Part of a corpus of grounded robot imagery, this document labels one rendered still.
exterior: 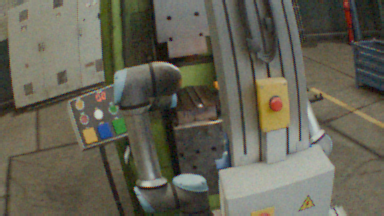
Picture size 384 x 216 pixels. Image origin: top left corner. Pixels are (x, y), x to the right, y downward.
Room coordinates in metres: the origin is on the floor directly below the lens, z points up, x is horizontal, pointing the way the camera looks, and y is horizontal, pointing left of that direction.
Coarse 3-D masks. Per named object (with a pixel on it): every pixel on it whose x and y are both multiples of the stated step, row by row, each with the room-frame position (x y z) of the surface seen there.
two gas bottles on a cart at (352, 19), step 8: (352, 0) 8.82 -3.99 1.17; (344, 8) 9.11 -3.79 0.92; (352, 8) 8.74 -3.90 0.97; (352, 16) 8.87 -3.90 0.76; (344, 24) 9.26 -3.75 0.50; (352, 24) 9.01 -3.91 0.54; (352, 32) 8.99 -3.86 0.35; (360, 32) 8.84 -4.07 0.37; (352, 40) 9.07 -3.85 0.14; (360, 40) 8.73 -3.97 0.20
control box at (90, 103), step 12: (84, 96) 2.55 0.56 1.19; (96, 96) 2.58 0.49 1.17; (108, 96) 2.61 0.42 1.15; (72, 108) 2.48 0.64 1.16; (84, 108) 2.51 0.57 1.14; (96, 108) 2.54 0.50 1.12; (108, 108) 2.57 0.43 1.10; (72, 120) 2.48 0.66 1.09; (96, 120) 2.50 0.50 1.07; (108, 120) 2.53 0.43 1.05; (96, 132) 2.46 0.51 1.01; (84, 144) 2.39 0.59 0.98; (96, 144) 2.43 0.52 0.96
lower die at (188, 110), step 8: (184, 88) 3.15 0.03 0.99; (200, 88) 3.09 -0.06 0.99; (176, 96) 3.03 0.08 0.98; (184, 96) 2.97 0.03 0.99; (200, 96) 2.90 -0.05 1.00; (208, 96) 2.91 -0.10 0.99; (184, 104) 2.82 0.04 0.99; (192, 104) 2.80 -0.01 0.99; (208, 104) 2.75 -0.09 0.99; (176, 112) 2.77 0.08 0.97; (184, 112) 2.73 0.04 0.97; (192, 112) 2.74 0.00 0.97; (200, 112) 2.74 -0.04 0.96; (208, 112) 2.74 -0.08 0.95; (184, 120) 2.73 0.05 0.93; (192, 120) 2.74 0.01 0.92
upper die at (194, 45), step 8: (176, 40) 2.73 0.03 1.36; (184, 40) 2.74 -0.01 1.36; (192, 40) 2.74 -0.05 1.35; (200, 40) 2.75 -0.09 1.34; (168, 48) 2.73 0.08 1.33; (176, 48) 2.73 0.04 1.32; (184, 48) 2.74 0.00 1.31; (192, 48) 2.74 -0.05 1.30; (200, 48) 2.75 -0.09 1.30; (176, 56) 2.73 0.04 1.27
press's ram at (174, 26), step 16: (160, 0) 2.73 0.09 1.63; (176, 0) 2.74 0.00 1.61; (192, 0) 2.75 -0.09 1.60; (160, 16) 2.73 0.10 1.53; (176, 16) 2.73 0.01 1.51; (192, 16) 2.74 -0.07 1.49; (160, 32) 2.73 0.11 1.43; (176, 32) 2.73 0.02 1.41; (192, 32) 2.74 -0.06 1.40; (208, 32) 2.75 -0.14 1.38
